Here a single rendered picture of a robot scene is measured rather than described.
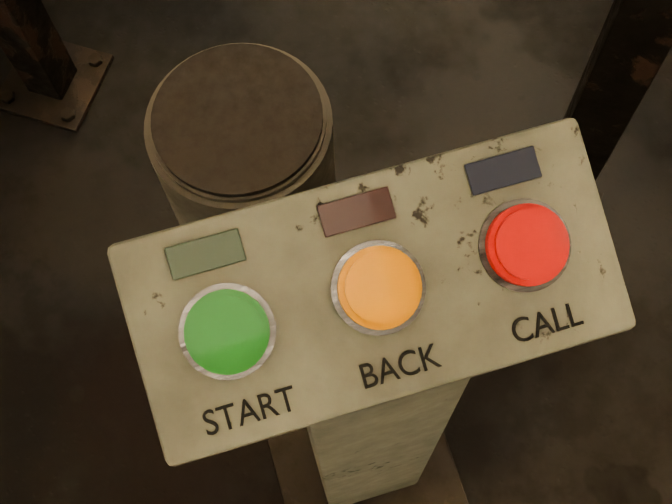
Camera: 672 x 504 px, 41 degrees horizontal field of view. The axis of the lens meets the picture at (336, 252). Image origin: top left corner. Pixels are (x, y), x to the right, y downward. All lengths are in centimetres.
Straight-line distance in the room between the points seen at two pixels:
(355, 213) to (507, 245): 7
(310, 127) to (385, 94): 63
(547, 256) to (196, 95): 26
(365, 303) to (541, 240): 9
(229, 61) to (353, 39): 65
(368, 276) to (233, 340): 7
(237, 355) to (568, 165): 19
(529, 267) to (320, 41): 83
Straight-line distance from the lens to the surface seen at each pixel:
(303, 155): 55
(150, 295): 43
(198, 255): 43
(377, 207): 43
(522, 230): 44
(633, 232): 115
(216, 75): 59
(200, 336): 42
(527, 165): 45
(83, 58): 126
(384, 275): 42
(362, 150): 114
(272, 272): 43
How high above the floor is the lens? 101
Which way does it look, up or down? 68 degrees down
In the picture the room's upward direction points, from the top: 3 degrees counter-clockwise
